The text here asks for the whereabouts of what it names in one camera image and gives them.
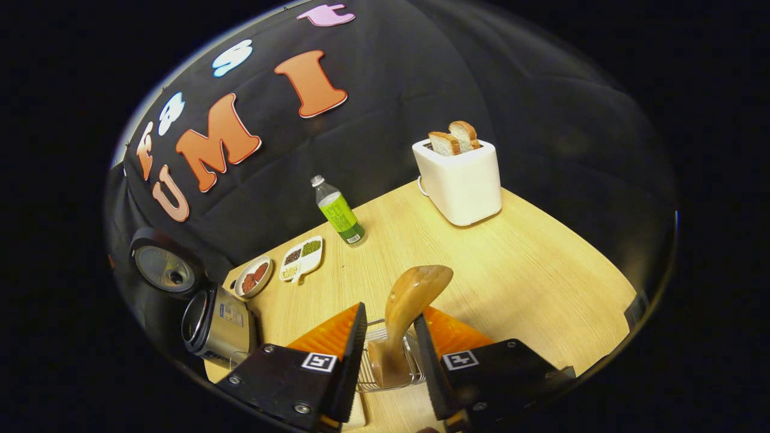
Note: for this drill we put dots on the round white plate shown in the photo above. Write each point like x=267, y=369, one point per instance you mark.
x=240, y=290

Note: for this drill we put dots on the black silver rice cooker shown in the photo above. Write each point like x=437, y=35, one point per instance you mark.
x=222, y=325

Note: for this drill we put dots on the white toaster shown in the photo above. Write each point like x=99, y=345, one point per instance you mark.
x=463, y=186

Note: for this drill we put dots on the green label plastic bottle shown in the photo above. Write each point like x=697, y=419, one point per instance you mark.
x=340, y=213

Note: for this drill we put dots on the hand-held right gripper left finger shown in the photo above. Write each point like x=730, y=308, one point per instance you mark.
x=352, y=373

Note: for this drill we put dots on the red meat piece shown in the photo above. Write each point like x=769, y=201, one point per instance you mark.
x=248, y=282
x=261, y=272

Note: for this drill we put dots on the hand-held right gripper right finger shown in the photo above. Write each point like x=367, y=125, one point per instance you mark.
x=428, y=373

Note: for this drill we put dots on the white divided bean dish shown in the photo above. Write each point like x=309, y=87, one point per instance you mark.
x=304, y=255

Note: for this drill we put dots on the black backdrop cloth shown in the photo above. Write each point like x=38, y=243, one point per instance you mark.
x=421, y=72

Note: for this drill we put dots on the wooden spoon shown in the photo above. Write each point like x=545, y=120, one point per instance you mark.
x=409, y=300

